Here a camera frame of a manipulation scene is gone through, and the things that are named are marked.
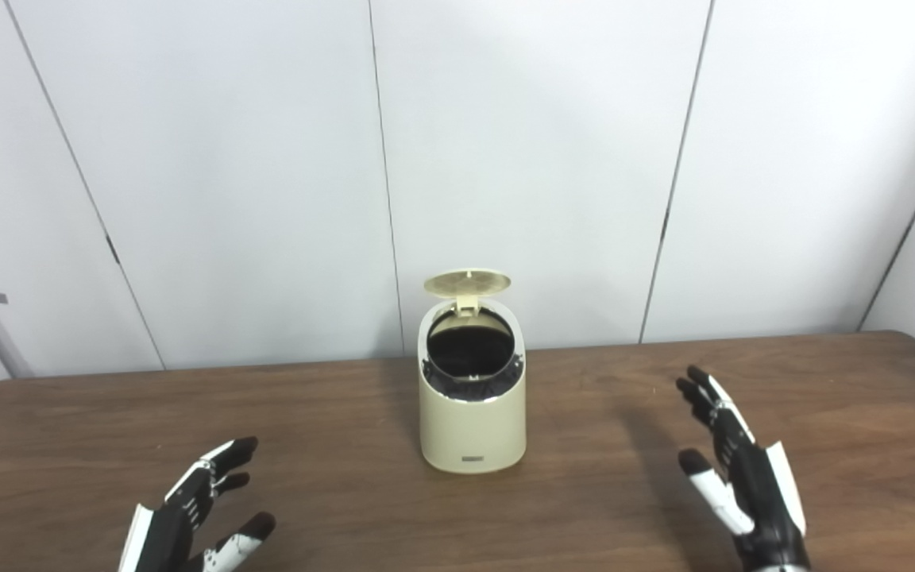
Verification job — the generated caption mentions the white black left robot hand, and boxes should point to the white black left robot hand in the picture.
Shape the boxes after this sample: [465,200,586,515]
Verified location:
[118,436,276,572]

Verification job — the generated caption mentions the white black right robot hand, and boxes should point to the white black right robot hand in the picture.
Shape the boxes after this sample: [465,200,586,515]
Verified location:
[676,365,812,572]

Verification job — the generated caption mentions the cream round bin lid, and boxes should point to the cream round bin lid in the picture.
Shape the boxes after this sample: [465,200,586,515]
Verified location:
[423,269,512,317]

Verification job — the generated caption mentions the cream-colored bin body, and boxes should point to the cream-colored bin body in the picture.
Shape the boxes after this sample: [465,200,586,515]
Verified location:
[417,298,527,475]

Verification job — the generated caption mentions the black bin liner bag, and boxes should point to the black bin liner bag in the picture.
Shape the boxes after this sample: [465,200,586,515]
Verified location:
[423,356,523,402]

